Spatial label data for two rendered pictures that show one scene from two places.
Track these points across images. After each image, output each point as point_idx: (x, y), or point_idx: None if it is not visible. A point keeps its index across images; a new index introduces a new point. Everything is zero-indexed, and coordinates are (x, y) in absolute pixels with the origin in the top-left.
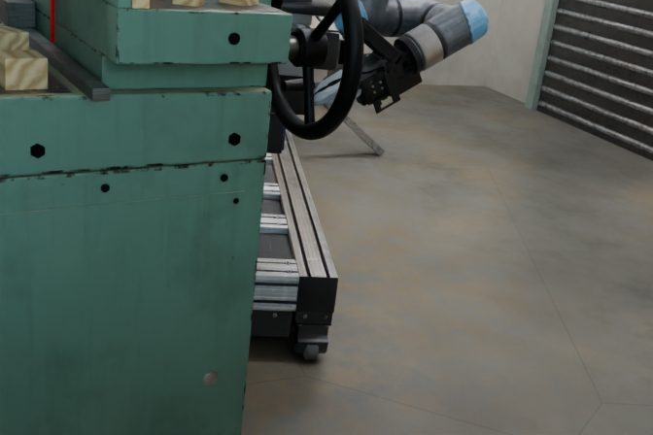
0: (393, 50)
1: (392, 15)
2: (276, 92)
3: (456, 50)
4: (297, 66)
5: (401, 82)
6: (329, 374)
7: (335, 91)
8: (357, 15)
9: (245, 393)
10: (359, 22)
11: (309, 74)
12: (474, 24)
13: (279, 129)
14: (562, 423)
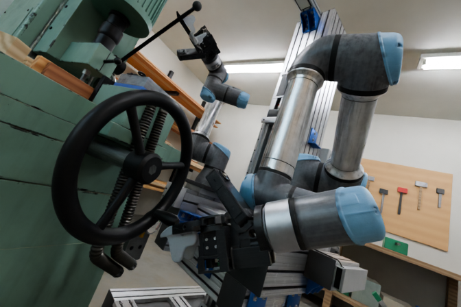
0: (237, 208)
1: (279, 194)
2: (146, 214)
3: (320, 239)
4: (125, 176)
5: (243, 252)
6: None
7: (171, 227)
8: (105, 100)
9: None
10: (100, 104)
11: (125, 183)
12: (348, 207)
13: (240, 300)
14: None
